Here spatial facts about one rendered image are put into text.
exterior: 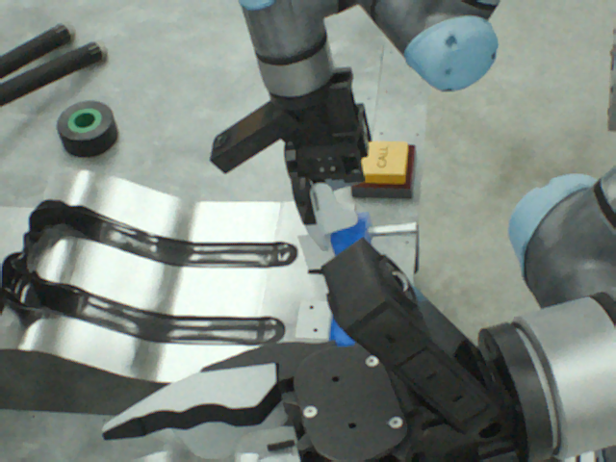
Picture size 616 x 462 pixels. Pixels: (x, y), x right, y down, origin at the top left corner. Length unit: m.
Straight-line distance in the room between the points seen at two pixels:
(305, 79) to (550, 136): 1.60
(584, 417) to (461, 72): 0.53
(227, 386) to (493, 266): 1.89
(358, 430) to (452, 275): 1.89
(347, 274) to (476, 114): 2.25
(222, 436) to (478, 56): 0.53
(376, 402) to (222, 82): 1.18
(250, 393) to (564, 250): 0.25
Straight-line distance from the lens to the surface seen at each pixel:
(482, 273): 2.45
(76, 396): 1.36
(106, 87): 1.75
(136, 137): 1.66
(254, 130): 1.21
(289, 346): 0.60
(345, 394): 0.57
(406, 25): 1.06
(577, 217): 0.74
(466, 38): 1.03
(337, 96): 1.18
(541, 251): 0.76
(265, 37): 1.13
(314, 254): 1.32
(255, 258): 1.37
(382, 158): 1.52
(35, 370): 1.33
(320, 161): 1.23
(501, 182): 2.61
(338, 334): 1.27
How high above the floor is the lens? 1.95
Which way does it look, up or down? 50 degrees down
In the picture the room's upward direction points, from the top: 9 degrees counter-clockwise
